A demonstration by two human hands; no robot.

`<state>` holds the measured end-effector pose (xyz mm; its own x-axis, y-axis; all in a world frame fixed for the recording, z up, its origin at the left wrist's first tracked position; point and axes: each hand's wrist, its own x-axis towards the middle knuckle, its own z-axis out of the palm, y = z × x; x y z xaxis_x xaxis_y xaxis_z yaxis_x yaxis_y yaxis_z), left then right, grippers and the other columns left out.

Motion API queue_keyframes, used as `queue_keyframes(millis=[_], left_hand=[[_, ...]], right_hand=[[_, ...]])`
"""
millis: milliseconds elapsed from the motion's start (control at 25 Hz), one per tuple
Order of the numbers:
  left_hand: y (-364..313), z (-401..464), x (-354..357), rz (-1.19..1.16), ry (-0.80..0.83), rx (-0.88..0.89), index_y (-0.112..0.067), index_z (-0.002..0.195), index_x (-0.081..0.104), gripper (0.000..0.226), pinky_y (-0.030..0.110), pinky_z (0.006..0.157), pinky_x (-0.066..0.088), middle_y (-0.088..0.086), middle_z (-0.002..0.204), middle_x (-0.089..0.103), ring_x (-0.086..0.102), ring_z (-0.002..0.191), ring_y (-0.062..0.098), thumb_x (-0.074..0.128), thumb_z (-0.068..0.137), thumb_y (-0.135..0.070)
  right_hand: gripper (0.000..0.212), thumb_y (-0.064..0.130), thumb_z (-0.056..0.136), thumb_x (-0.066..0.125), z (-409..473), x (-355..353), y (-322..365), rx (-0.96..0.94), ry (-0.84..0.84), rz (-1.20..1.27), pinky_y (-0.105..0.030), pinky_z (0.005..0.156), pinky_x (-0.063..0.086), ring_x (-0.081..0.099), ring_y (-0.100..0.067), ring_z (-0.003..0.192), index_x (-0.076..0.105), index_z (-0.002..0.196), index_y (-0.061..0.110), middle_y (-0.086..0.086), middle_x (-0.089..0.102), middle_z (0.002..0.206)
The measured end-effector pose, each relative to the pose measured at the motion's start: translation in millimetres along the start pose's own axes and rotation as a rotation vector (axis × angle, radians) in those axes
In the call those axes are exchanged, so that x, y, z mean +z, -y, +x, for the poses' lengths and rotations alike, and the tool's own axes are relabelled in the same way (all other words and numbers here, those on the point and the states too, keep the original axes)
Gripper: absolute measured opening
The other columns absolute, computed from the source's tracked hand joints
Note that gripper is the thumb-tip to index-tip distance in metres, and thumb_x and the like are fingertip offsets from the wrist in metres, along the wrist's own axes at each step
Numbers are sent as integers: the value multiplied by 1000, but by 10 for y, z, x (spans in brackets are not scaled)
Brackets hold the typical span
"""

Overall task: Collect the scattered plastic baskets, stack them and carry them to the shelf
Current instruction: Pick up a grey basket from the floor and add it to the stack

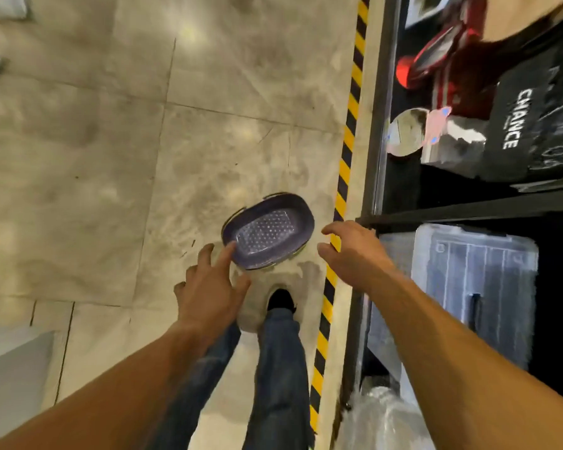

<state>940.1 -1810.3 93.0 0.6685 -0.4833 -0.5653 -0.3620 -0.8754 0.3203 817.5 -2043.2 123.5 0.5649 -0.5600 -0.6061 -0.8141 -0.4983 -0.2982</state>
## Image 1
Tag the person's left hand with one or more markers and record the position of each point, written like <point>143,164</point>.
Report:
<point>211,295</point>

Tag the person's right hand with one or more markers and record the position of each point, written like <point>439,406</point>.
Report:
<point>361,262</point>

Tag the grey perforated basket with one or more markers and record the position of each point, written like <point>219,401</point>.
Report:
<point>272,229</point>

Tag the person's left forearm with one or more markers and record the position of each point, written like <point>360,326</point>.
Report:
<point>98,403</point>

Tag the person's right forearm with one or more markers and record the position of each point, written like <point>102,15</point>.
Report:
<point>474,379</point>

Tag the person's left leg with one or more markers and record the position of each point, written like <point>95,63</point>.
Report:
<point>216,370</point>

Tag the person's leg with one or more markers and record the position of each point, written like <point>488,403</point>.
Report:
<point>281,379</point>
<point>216,370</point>

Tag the person's right leg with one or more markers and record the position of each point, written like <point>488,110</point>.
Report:
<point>281,379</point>

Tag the black right shoe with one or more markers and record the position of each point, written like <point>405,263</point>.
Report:
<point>280,300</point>

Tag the clear plastic storage bin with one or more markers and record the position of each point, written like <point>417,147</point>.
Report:
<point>474,276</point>

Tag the round silver mirror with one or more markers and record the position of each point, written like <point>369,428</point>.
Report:
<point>406,133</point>

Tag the small white box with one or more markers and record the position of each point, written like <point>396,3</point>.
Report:
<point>455,149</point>

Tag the red black packaged item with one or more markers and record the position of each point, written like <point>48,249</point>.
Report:
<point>436,56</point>

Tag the black printed bag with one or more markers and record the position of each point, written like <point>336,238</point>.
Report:
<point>535,117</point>

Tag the brown paper bags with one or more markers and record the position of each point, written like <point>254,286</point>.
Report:
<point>530,16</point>

